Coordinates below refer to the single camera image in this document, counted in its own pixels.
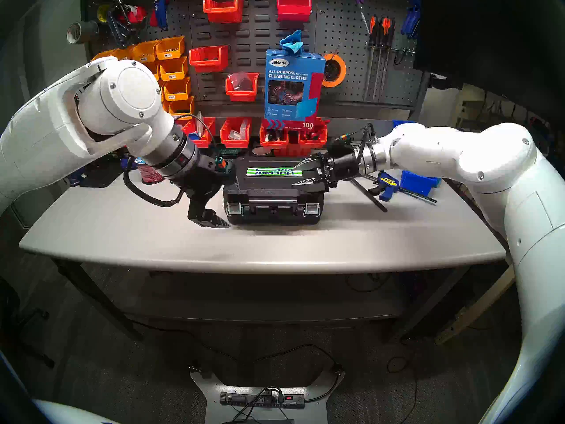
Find red white tape roll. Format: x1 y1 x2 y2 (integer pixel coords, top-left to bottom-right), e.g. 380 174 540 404
117 4 146 25

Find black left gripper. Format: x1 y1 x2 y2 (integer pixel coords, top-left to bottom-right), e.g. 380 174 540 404
169 162 232 229

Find dark louvered wall panel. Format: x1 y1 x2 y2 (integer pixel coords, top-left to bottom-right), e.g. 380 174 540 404
188 0 319 114

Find blue yellow Irwin bar clamp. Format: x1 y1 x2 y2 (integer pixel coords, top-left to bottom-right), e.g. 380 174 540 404
370 171 437 205

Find orange black screwdriver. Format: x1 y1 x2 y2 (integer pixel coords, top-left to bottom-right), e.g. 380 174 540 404
373 18 389 99
364 16 379 99
380 18 396 97

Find red bench bin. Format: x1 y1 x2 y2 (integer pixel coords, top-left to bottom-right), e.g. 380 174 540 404
182 117 217 149
220 117 252 149
298 117 330 148
259 128 290 149

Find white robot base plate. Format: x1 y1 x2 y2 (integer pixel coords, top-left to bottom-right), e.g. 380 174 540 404
189 361 346 424

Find dark table leg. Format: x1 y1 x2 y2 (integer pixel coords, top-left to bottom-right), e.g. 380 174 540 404
384 269 468 340
55 261 144 343

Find orange tape roll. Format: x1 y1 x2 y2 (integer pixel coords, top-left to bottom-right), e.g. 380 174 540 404
321 53 347 88

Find purple handled scissors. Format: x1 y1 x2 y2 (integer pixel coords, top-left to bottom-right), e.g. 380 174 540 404
346 0 370 35

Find red wall bin with bag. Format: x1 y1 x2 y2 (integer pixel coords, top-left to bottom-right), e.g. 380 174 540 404
225 72 260 102

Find black power strip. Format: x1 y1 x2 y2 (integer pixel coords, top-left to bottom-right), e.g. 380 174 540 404
219 391 306 409

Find blue spring clamp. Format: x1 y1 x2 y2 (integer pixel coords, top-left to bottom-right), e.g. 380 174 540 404
401 0 422 39

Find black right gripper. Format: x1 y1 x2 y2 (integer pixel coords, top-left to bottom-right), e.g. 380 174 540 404
291 152 368 193

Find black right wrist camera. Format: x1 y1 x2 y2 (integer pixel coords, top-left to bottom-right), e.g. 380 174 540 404
329 136 358 156

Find grey duct tape roll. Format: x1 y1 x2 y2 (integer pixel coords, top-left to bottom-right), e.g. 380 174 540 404
66 20 100 45

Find red wire spool blue label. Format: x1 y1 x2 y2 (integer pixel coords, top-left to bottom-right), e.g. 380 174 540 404
135 158 162 185

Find orange-red wall bin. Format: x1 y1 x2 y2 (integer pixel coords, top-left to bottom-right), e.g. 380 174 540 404
203 0 244 24

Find blue cloth in box opening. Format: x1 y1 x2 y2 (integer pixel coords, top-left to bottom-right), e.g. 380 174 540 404
279 29 305 55

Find black plastic tool box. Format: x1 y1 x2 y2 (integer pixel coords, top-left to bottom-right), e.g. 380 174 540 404
223 156 325 226

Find blue cleaning cloths box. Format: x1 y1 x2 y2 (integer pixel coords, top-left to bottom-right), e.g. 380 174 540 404
264 48 326 130

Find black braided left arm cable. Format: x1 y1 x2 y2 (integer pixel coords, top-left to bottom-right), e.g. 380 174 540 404
123 165 186 207

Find blue red utility cutter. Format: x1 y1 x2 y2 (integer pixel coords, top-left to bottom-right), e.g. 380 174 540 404
149 0 173 30

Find black C-clamp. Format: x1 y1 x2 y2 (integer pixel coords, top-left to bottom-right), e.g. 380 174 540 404
106 0 148 48

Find small blue plastic bin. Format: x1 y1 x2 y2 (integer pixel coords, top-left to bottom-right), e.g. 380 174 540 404
399 170 442 197

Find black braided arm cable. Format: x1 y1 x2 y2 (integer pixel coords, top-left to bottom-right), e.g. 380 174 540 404
123 165 186 207
357 123 376 176

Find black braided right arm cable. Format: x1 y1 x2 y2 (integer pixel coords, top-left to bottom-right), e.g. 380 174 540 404
357 123 376 176

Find dark round-hole pegboard panel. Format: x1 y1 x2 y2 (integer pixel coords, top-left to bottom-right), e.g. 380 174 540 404
79 0 191 106
314 0 426 114

